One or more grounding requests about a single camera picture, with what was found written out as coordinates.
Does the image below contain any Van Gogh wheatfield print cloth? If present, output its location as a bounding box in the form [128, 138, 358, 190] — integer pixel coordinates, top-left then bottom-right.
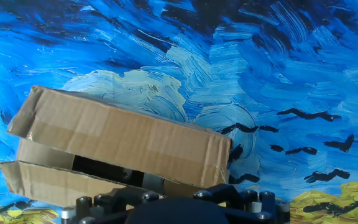
[0, 0, 358, 224]

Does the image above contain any brown cardboard box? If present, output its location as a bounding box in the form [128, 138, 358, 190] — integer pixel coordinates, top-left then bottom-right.
[0, 85, 234, 208]

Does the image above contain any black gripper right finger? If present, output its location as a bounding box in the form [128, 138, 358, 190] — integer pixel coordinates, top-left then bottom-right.
[193, 184, 291, 224]

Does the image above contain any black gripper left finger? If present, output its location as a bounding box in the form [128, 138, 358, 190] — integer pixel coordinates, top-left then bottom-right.
[60, 187, 167, 224]

